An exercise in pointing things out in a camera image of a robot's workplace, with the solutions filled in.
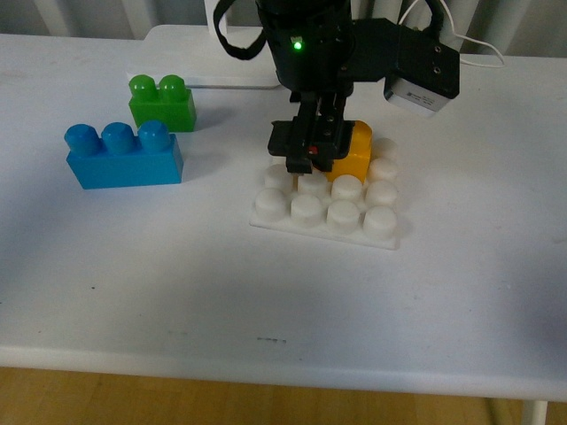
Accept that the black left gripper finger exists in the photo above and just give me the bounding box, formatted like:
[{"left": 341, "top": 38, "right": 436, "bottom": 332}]
[{"left": 309, "top": 93, "right": 354, "bottom": 172}]

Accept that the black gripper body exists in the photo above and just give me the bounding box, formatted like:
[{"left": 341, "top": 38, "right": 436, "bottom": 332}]
[{"left": 256, "top": 1, "right": 354, "bottom": 102}]

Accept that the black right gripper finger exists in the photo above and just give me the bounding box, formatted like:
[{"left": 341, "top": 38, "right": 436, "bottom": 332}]
[{"left": 268, "top": 99, "right": 320, "bottom": 174}]

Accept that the yellow two-stud block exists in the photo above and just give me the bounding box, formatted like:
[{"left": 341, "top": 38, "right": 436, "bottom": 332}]
[{"left": 326, "top": 120, "right": 373, "bottom": 183}]

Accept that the green two-stud block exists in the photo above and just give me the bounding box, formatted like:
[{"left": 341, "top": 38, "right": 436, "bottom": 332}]
[{"left": 128, "top": 74, "right": 197, "bottom": 133}]

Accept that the blue three-stud block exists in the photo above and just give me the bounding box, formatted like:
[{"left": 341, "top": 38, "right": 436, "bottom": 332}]
[{"left": 64, "top": 120, "right": 183, "bottom": 189}]

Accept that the white lamp stand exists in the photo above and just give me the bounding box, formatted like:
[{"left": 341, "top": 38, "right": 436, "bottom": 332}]
[{"left": 126, "top": 1, "right": 279, "bottom": 89}]

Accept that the black cable loop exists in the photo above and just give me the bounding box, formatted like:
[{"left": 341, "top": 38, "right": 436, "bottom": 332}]
[{"left": 213, "top": 0, "right": 269, "bottom": 62}]

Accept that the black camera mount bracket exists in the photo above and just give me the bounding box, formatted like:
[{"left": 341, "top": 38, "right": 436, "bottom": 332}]
[{"left": 338, "top": 19, "right": 460, "bottom": 100}]

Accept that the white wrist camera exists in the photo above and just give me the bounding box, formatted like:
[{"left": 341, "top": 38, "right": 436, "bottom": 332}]
[{"left": 384, "top": 78, "right": 450, "bottom": 118}]

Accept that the white studded base plate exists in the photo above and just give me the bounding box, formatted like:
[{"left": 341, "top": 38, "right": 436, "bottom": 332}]
[{"left": 250, "top": 138, "right": 400, "bottom": 250}]

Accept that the white lamp cable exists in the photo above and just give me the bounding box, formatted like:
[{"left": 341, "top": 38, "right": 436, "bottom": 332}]
[{"left": 398, "top": 0, "right": 506, "bottom": 70}]

